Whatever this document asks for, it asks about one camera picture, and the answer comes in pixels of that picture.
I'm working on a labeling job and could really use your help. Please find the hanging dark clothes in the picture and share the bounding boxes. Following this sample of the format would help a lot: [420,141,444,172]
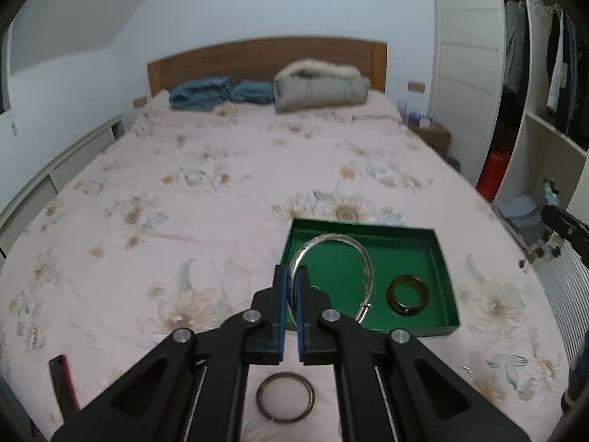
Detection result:
[545,4,589,135]

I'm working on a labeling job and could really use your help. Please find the brown translucent bangle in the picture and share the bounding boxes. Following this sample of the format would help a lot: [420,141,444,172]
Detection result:
[256,372,316,423]

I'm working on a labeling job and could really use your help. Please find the silver bangle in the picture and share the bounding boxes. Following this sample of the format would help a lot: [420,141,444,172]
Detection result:
[288,234,375,324]

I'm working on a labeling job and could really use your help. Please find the red and black box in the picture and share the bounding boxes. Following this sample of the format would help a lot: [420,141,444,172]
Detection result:
[48,354,82,418]

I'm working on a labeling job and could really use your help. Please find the folded light blue cloth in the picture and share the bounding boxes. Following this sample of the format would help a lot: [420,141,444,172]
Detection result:
[494,194,544,236]

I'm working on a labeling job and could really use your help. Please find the bed with floral sheet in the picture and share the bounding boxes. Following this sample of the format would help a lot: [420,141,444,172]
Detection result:
[0,38,576,442]

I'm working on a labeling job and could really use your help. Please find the hanging grey garment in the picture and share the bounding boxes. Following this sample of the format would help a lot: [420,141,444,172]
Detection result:
[503,0,528,94]

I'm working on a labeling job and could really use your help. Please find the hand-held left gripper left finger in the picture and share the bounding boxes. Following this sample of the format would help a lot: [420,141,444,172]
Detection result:
[53,264,289,442]

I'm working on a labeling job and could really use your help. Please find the white radiator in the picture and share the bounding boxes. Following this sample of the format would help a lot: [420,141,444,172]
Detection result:
[535,234,589,365]

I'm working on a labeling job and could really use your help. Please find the small amber ring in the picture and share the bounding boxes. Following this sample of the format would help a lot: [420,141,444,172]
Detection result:
[385,274,431,318]

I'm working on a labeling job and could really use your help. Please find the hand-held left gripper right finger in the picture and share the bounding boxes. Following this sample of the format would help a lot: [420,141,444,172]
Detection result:
[296,266,528,442]

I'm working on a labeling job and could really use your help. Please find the white wardrobe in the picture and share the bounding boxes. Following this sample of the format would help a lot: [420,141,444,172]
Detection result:
[430,0,589,222]

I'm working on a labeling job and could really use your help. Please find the green jewelry tray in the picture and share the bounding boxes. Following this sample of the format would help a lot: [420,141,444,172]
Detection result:
[280,218,461,338]

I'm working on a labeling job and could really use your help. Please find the red bag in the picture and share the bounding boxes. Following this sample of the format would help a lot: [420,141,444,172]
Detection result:
[476,149,512,203]

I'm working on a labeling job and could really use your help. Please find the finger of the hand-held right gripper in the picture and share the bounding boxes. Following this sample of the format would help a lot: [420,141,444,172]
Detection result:
[541,204,589,270]

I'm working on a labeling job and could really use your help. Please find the folded blue blanket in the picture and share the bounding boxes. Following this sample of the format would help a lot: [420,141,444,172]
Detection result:
[229,80,276,105]
[169,76,236,112]

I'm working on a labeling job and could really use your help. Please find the wooden nightstand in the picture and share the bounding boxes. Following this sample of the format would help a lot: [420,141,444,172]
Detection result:
[409,122,452,156]

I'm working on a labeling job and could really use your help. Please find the grey fur-trimmed jacket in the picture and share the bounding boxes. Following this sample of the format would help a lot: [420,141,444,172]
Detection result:
[273,59,371,112]

